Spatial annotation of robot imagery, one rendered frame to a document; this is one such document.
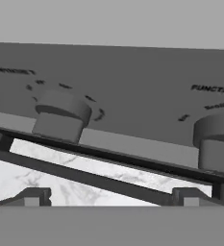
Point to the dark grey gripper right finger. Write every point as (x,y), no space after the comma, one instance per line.
(188,197)

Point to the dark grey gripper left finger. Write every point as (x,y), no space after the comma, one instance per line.
(33,197)

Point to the grey toaster oven knob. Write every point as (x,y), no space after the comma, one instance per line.
(216,144)
(63,110)

